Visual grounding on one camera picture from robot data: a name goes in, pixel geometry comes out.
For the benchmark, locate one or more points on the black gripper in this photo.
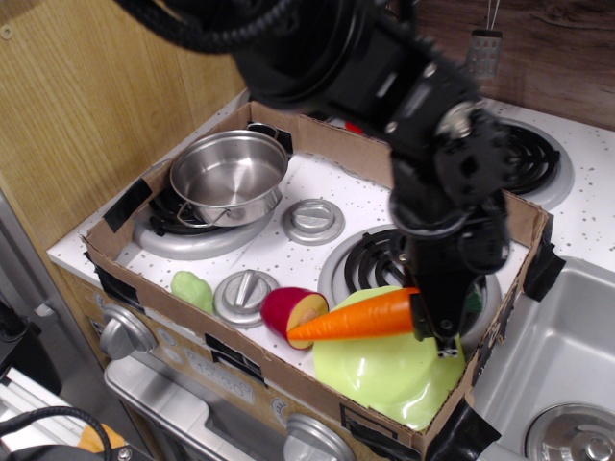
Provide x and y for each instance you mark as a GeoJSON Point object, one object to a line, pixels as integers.
{"type": "Point", "coordinates": [444, 266]}

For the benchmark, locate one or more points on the orange toy carrot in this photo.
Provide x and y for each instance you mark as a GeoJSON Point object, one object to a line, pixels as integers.
{"type": "Point", "coordinates": [369, 314]}

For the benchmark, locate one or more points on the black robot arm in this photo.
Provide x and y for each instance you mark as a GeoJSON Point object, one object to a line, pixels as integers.
{"type": "Point", "coordinates": [354, 61]}

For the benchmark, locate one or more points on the light green plastic plate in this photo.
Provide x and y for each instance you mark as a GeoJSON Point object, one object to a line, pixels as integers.
{"type": "Point", "coordinates": [398, 376]}

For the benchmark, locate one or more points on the front right black burner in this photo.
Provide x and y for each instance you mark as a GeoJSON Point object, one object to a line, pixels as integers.
{"type": "Point", "coordinates": [373, 259]}

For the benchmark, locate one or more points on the black burner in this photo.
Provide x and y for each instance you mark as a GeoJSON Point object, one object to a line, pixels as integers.
{"type": "Point", "coordinates": [544, 170]}
{"type": "Point", "coordinates": [373, 259]}
{"type": "Point", "coordinates": [158, 231]}

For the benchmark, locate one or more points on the cardboard fence box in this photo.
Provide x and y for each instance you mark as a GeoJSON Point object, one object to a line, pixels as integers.
{"type": "Point", "coordinates": [361, 176]}

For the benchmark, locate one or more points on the grey sink basin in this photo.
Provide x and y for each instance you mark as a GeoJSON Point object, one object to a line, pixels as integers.
{"type": "Point", "coordinates": [556, 351]}

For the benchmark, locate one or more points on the red toy fruit half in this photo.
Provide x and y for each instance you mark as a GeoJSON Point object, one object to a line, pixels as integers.
{"type": "Point", "coordinates": [286, 308]}

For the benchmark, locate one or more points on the right grey oven knob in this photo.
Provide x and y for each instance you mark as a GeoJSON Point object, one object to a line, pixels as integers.
{"type": "Point", "coordinates": [308, 439]}

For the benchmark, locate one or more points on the grey oven knob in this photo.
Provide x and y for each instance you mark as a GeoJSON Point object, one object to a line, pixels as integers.
{"type": "Point", "coordinates": [124, 333]}
{"type": "Point", "coordinates": [308, 439]}

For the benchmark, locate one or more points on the grey centre stove knob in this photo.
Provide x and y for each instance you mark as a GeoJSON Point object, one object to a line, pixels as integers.
{"type": "Point", "coordinates": [313, 222]}

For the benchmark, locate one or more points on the grey stove knob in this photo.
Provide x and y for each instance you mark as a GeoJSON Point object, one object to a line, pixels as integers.
{"type": "Point", "coordinates": [238, 299]}
{"type": "Point", "coordinates": [313, 222]}

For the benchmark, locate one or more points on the metal sink drain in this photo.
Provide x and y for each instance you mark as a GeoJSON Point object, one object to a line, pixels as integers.
{"type": "Point", "coordinates": [571, 431]}

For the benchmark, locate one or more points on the back right black burner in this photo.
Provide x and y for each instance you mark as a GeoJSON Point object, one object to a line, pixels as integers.
{"type": "Point", "coordinates": [544, 170]}

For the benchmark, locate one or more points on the grey front stove knob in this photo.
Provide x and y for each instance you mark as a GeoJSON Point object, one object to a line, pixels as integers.
{"type": "Point", "coordinates": [238, 299]}

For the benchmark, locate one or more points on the red white toy radish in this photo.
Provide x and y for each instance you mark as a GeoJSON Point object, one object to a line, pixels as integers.
{"type": "Point", "coordinates": [353, 128]}

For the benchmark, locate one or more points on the silver oven door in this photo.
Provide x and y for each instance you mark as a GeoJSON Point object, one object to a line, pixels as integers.
{"type": "Point", "coordinates": [194, 429]}

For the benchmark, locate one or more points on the light green toy vegetable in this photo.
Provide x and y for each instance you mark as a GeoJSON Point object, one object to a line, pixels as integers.
{"type": "Point", "coordinates": [191, 289]}

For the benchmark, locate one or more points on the stainless steel pot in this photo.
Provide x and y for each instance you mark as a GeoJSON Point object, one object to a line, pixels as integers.
{"type": "Point", "coordinates": [229, 179]}

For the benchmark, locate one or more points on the hanging metal spatula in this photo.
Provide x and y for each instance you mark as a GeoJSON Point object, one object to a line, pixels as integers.
{"type": "Point", "coordinates": [485, 46]}

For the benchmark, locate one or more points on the front left black burner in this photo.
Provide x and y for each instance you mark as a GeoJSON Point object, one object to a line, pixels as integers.
{"type": "Point", "coordinates": [158, 231]}

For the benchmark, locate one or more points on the left grey oven knob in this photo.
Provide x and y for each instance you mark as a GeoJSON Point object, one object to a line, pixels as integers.
{"type": "Point", "coordinates": [124, 333]}

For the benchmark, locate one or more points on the orange cloth piece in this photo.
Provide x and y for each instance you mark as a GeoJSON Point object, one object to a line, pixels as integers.
{"type": "Point", "coordinates": [91, 441]}

